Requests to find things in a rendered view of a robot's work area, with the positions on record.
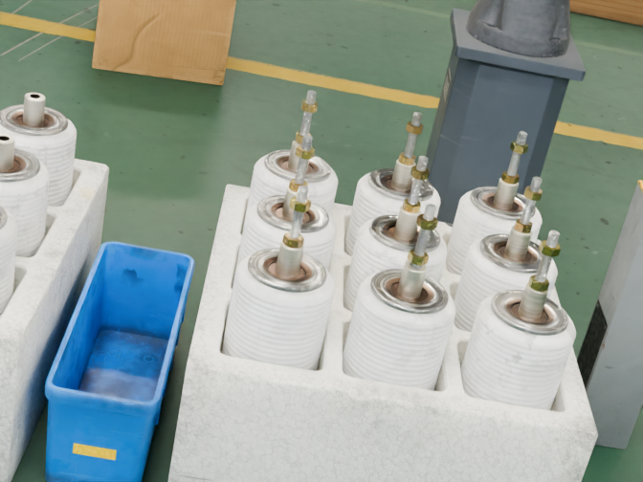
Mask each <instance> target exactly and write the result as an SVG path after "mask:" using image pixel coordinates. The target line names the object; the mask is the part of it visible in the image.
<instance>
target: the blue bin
mask: <svg viewBox="0 0 643 482"><path fill-rule="evenodd" d="M194 265H195V262H194V260H193V258H192V257H191V256H189V255H187V254H183V253H179V252H169V251H164V250H158V249H152V248H148V247H142V246H137V245H131V244H125V243H121V242H112V241H111V242H106V243H103V244H102V245H101V246H100V248H99V251H98V253H97V256H96V258H95V261H94V263H93V266H92V268H91V271H90V273H89V275H88V277H87V279H86V282H85V284H84V287H83V289H82V292H81V294H80V297H79V299H78V303H77V306H76V308H75V311H74V312H73V314H72V317H71V319H70V322H69V324H68V327H67V329H66V332H65V334H64V337H63V339H62V342H61V344H60V345H59V348H58V350H57V353H56V355H55V359H54V362H53V364H52V367H51V369H50V372H49V374H48V377H47V379H46V383H45V396H46V398H47V399H48V400H49V402H48V424H47V446H46V467H45V479H46V480H47V482H142V480H143V476H144V469H145V465H146V461H147V457H148V454H149V450H150V446H151V442H152V438H153V434H154V430H155V427H156V425H158V423H159V417H160V410H161V404H162V400H163V397H165V395H166V385H167V378H168V373H169V370H171V369H172V363H173V357H174V350H175V345H176V346H177V345H178V340H179V334H180V328H181V322H182V323H183V322H184V317H185V311H186V305H187V298H188V290H189V286H190V282H191V279H192V275H193V271H194Z"/></svg>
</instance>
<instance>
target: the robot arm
mask: <svg viewBox="0 0 643 482"><path fill-rule="evenodd" d="M466 29H467V31H468V33H469V34H470V35H471V36H473V37H474V38H476V39H477V40H479V41H481V42H483V43H485V44H487V45H489V46H492V47H494V48H497V49H500V50H503V51H505V52H509V53H513V54H517V55H526V56H533V57H558V56H561V55H564V54H565V53H566V51H567V48H568V44H569V41H570V8H569V0H477V2H476V4H475V5H474V7H473V8H472V10H471V12H470V14H469V18H468V22H467V26H466Z"/></svg>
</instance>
